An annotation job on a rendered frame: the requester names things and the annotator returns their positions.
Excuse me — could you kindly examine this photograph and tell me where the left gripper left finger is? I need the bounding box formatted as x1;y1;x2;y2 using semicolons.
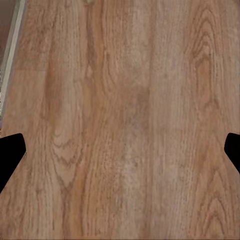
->
0;133;26;193

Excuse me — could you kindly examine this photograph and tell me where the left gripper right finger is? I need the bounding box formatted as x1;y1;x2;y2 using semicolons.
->
224;132;240;173

